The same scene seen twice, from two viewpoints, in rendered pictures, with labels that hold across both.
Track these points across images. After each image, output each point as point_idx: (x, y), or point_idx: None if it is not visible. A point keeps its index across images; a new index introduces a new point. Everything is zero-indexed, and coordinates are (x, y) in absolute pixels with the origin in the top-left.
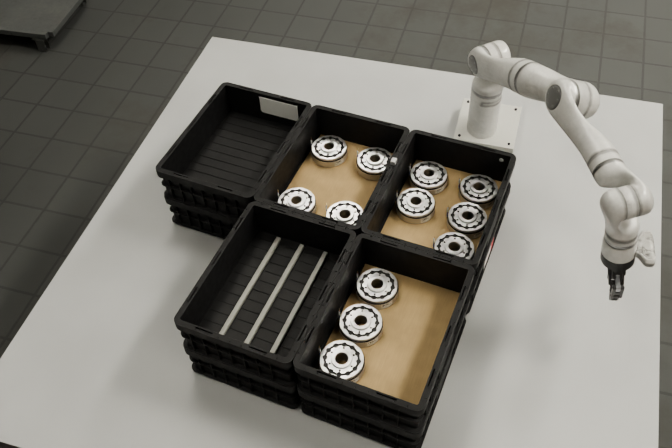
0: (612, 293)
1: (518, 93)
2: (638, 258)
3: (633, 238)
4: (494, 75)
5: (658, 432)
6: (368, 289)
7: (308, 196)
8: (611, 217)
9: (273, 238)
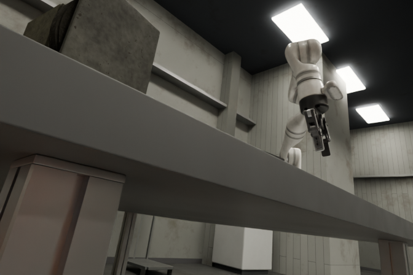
0: (306, 120)
1: (288, 130)
2: (324, 91)
3: (311, 69)
4: (283, 142)
5: (352, 194)
6: None
7: None
8: (287, 49)
9: None
